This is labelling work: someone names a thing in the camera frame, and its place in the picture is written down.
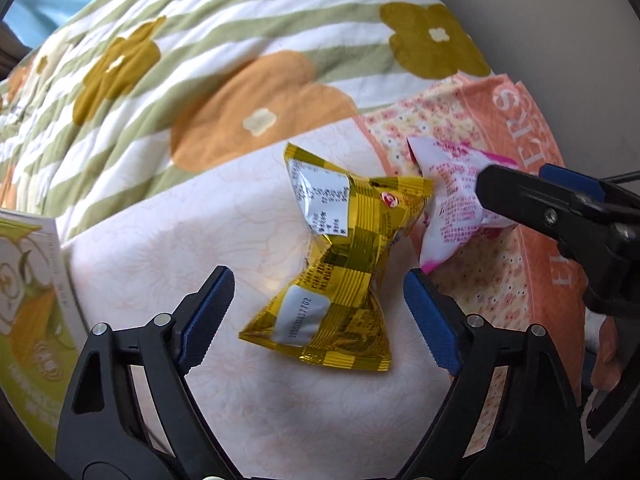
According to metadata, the brown curtain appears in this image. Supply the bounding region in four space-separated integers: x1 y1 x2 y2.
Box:
0 10 28 81

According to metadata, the green and white cardboard box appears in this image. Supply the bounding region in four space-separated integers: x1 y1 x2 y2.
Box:
0 207 88 423

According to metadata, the green striped floral quilt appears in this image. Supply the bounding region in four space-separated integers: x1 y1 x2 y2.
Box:
0 0 493 241

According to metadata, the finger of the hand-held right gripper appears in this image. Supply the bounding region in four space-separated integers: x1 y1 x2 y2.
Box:
475 164 608 256
539 162 640 221

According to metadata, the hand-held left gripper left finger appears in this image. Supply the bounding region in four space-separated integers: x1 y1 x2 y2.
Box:
55 266 236 480

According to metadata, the white and pink snack packet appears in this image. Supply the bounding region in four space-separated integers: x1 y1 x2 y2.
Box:
406 135 521 275

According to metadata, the yellow checked snack packet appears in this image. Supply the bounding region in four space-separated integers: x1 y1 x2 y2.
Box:
239 142 435 373

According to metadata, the salmon pink floral blanket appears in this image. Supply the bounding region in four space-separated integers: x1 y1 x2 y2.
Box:
60 72 601 480

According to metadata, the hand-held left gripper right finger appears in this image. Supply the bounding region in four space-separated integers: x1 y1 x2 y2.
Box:
402 269 586 480

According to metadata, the person's right hand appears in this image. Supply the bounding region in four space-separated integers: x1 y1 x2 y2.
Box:
592 317 627 393

